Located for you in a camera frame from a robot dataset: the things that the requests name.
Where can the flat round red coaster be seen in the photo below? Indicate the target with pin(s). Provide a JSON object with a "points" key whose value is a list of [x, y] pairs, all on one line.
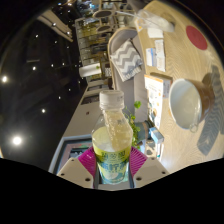
{"points": [[196, 37]]}

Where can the blue white flat packet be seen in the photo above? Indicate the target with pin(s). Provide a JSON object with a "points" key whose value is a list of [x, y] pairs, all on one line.
{"points": [[150, 56]]}

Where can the green-labelled clear drink bottle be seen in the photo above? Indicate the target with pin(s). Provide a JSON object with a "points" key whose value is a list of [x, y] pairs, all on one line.
{"points": [[111, 150]]}

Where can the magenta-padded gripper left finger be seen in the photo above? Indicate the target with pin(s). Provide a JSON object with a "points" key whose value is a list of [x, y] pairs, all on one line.
{"points": [[75, 170]]}

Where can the white paper napkin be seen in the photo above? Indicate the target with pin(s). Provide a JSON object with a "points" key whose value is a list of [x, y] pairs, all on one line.
{"points": [[155, 32]]}

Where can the group of ceiling lights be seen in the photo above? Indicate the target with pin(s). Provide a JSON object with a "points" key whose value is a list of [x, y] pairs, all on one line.
{"points": [[16, 140]]}

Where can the grey white chevron cushion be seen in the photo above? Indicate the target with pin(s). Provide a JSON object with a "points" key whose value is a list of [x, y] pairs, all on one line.
{"points": [[126, 60]]}

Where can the dark-framed window with stickers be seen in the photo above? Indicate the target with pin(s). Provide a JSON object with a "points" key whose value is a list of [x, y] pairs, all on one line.
{"points": [[71, 150]]}

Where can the printed white leaflet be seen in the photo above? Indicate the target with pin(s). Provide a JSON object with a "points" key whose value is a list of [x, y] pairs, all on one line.
{"points": [[154, 111]]}

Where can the group of dining chairs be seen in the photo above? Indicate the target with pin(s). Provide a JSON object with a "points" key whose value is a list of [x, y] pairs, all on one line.
{"points": [[103, 15]]}

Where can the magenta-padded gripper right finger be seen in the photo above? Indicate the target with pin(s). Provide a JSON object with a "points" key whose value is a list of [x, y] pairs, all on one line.
{"points": [[150, 170]]}

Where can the green potted plant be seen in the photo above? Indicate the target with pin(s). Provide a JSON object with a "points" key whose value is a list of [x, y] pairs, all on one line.
{"points": [[135, 128]]}

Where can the grey curved sofa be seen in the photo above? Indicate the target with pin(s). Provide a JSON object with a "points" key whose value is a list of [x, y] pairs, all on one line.
{"points": [[128, 90]]}

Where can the brown mug with white inside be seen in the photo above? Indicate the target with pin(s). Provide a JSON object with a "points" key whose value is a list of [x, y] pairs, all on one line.
{"points": [[185, 103]]}

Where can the small blue white carton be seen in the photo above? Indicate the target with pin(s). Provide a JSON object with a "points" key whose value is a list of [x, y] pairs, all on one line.
{"points": [[156, 135]]}

